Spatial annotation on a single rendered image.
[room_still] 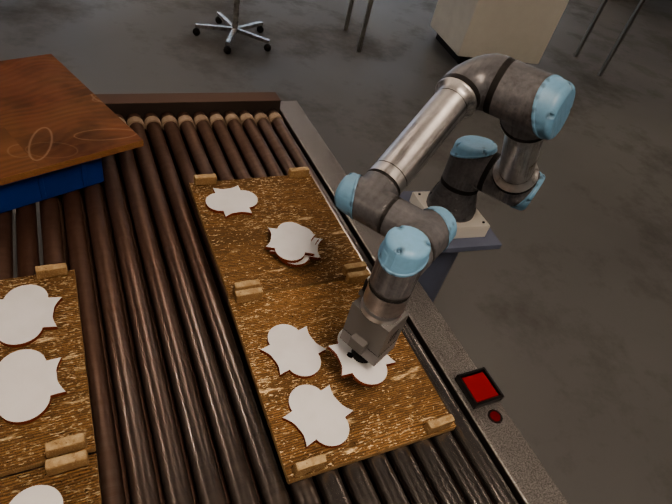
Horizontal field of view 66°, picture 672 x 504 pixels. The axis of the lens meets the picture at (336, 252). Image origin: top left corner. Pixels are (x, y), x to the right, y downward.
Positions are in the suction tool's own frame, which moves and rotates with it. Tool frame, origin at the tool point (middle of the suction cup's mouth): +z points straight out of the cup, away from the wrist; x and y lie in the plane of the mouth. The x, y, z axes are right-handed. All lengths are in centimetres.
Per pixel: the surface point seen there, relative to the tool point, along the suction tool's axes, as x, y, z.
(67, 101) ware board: -1, -101, -4
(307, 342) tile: -2.2, -11.2, 5.0
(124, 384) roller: -33.4, -27.9, 7.6
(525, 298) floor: 170, 9, 99
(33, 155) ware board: -19, -84, -4
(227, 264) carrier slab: 0.1, -38.8, 6.0
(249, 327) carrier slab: -8.2, -22.2, 6.0
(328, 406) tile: -9.8, 1.5, 5.0
